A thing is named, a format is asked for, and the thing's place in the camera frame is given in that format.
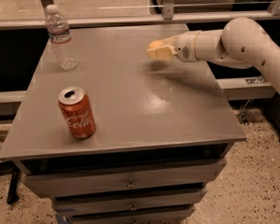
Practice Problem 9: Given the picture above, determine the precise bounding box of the black metal stand leg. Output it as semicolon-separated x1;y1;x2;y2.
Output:
7;167;20;204

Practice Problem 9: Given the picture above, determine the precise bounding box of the clear plastic water bottle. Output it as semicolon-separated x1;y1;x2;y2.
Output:
46;5;77;71

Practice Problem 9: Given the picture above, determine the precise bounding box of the red Coca-Cola can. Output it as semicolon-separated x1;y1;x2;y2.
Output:
58;86;96;139

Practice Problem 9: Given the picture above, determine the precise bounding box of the grey metal railing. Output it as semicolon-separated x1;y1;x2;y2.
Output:
0;0;280;30

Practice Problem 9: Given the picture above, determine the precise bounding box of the grey drawer cabinet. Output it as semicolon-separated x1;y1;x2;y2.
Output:
0;25;245;224

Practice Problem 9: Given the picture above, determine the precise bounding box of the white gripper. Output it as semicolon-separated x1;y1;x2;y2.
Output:
147;31;200;63

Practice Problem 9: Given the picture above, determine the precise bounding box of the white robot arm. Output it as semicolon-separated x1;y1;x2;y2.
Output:
147;17;280;95

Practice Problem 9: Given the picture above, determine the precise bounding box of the orange fruit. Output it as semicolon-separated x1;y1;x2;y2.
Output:
148;40;163;49

